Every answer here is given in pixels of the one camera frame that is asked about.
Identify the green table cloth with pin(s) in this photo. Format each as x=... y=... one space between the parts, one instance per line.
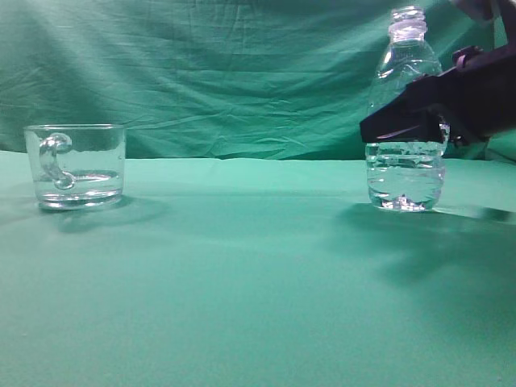
x=259 y=273

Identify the clear plastic water bottle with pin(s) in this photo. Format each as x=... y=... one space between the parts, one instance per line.
x=405 y=176

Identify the clear glass mug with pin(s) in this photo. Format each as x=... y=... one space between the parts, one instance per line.
x=76 y=166

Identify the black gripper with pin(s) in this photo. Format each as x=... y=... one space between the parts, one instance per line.
x=479 y=102

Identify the green backdrop cloth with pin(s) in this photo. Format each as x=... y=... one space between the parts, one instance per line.
x=281 y=80

